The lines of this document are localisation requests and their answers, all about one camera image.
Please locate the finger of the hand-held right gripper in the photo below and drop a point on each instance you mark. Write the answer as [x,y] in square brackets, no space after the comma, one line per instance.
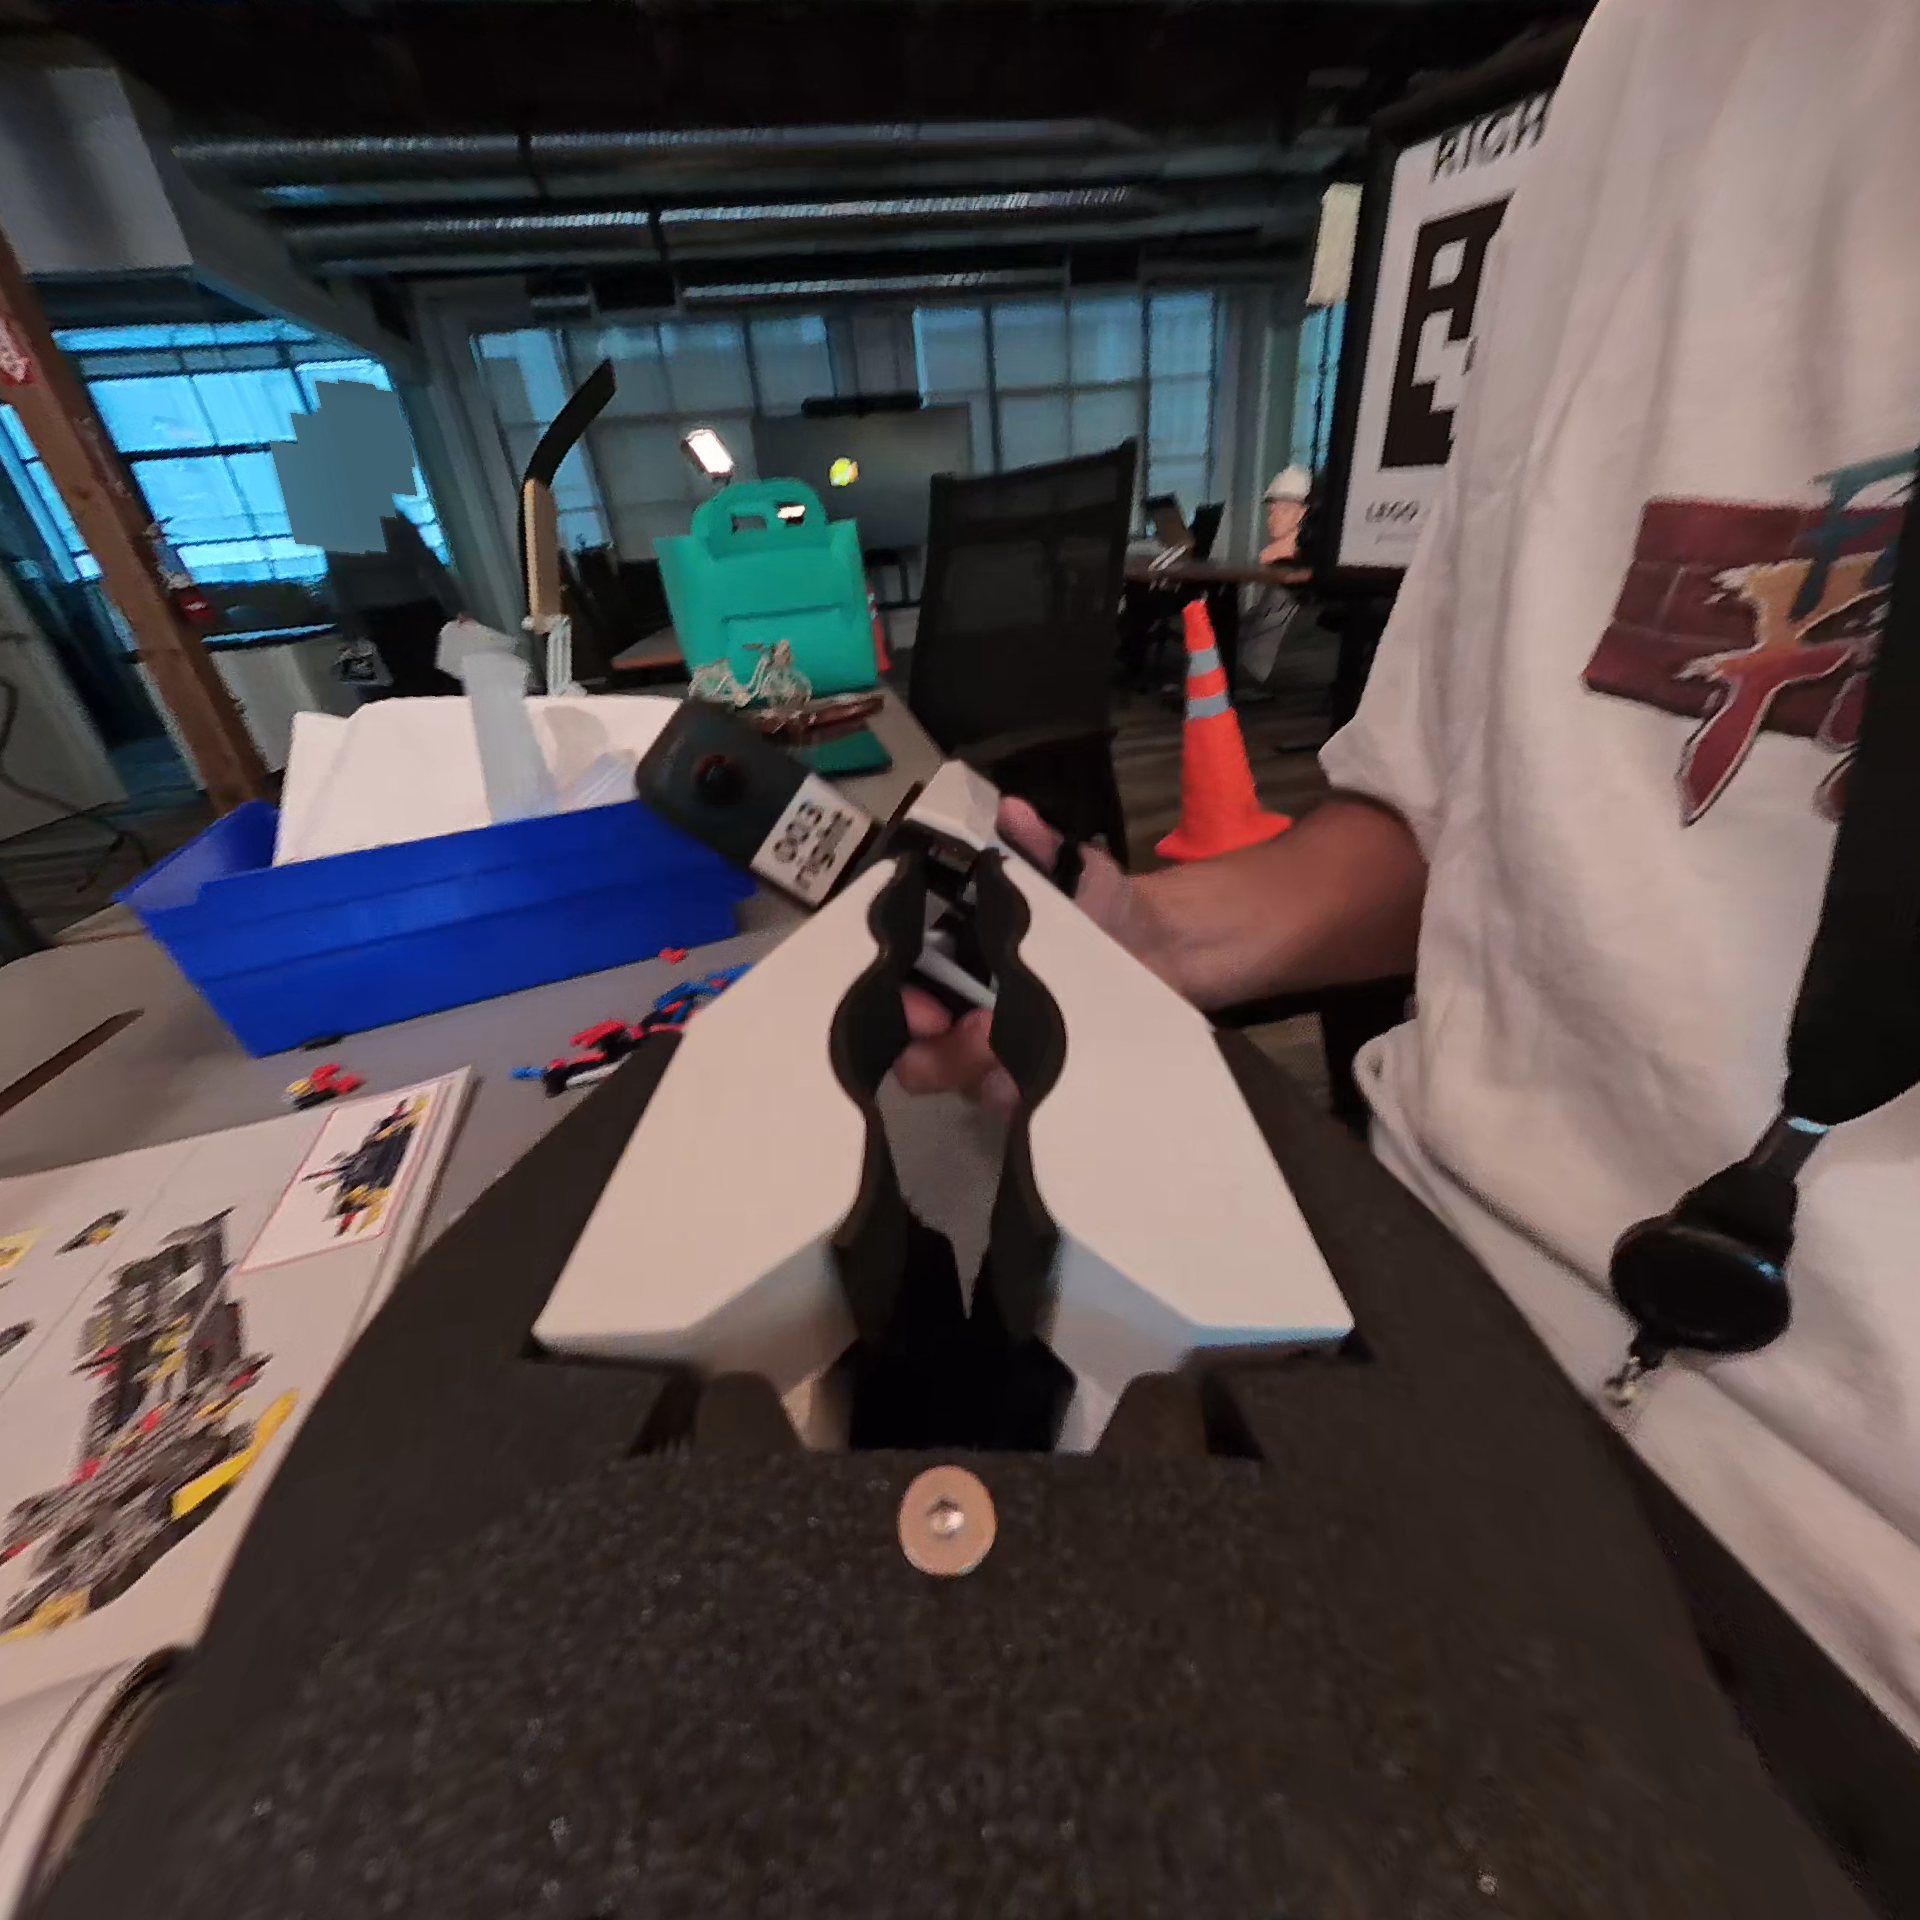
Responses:
[953,809]

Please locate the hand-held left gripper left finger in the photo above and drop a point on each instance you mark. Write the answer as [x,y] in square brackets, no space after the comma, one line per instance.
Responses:
[721,1201]

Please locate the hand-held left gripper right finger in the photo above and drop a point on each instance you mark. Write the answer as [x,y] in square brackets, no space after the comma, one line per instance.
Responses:
[1184,1201]

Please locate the white lego connector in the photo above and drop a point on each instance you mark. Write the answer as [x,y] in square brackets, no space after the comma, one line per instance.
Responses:
[961,972]

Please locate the pile of red blue lego pieces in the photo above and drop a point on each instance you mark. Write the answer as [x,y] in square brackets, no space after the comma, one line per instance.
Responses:
[629,1036]

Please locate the person's right forearm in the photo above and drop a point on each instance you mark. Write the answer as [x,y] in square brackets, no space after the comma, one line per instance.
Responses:
[1290,900]

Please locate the small red black lego cluster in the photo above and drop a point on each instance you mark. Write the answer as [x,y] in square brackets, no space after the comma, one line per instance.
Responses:
[324,1084]

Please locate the lego instruction booklet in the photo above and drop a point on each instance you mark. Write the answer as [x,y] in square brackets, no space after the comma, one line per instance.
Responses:
[149,1276]

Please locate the person's right hand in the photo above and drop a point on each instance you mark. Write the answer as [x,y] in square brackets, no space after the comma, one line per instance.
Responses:
[1109,885]

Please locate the teal tote bag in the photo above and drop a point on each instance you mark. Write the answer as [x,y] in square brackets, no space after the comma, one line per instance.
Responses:
[764,599]

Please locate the black mesh office chair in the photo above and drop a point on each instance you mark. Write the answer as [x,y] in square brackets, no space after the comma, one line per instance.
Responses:
[1021,599]

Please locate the orange traffic cone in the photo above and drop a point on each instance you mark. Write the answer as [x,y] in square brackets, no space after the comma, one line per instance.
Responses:
[1214,764]

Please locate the blue plastic bin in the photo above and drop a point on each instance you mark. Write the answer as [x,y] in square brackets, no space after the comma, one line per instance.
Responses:
[450,930]

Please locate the curved black wooden lamp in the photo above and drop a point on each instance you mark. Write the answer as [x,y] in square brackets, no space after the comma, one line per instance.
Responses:
[540,509]

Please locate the small light panel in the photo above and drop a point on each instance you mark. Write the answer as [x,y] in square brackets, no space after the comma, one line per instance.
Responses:
[710,453]

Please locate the background desk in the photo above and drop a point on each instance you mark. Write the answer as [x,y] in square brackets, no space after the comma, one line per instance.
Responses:
[1200,569]

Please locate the white paper bags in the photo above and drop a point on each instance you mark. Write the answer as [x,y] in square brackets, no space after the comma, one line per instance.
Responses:
[375,779]

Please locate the black monitor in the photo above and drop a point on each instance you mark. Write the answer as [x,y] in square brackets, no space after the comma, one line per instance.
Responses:
[902,465]

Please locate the mannequin head with hard hat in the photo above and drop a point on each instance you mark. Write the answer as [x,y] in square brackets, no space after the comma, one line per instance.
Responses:
[1287,503]

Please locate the black white marker poster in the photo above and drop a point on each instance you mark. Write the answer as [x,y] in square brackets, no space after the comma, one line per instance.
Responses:
[1425,375]

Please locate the wooden post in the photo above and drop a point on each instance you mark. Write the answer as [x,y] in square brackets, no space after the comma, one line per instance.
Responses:
[105,509]

